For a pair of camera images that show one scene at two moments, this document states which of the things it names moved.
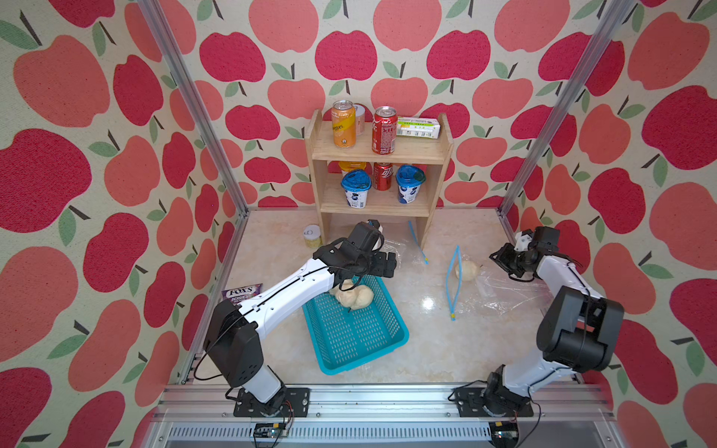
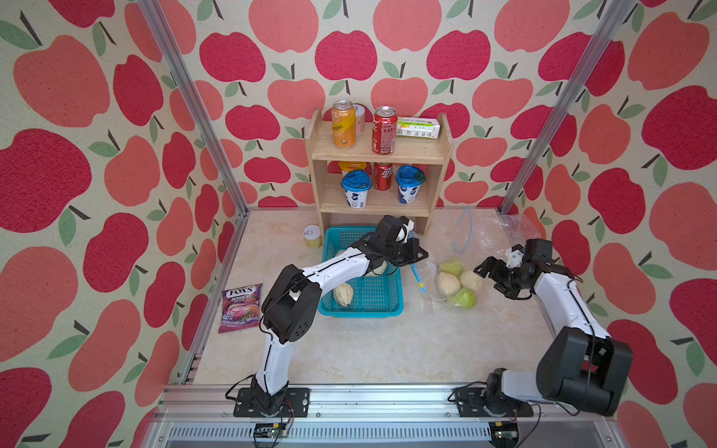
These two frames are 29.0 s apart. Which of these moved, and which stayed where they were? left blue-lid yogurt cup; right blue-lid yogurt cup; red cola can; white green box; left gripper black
Moved: left gripper black
Stayed: right blue-lid yogurt cup; left blue-lid yogurt cup; red cola can; white green box
